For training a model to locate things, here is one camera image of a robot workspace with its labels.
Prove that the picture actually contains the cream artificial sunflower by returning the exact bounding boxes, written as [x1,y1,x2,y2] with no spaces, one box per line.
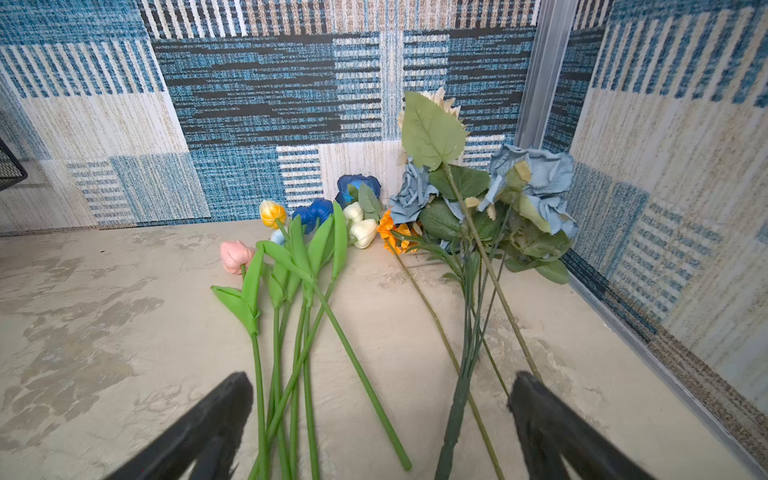
[397,86,544,385]

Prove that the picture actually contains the white artificial tulip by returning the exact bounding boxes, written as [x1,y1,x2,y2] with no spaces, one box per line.
[257,201,414,472]
[349,219,378,249]

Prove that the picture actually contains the orange artificial flower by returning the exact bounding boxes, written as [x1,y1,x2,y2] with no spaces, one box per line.
[379,214,504,479]

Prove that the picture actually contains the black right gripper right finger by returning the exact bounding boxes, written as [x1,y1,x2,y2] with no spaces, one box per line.
[507,371,651,479]

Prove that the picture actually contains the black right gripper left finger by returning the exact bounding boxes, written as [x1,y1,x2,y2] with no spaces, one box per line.
[107,372,253,479]

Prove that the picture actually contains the pink artificial tulip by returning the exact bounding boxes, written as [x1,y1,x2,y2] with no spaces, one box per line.
[211,241,270,479]

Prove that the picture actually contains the dusty blue rose bunch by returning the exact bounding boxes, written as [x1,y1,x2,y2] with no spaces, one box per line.
[389,143,581,480]

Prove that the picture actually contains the dark blue artificial tulip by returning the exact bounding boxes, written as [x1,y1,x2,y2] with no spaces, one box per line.
[291,199,333,479]

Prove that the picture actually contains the yellow artificial tulip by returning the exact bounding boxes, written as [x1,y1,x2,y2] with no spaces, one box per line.
[248,199,328,480]

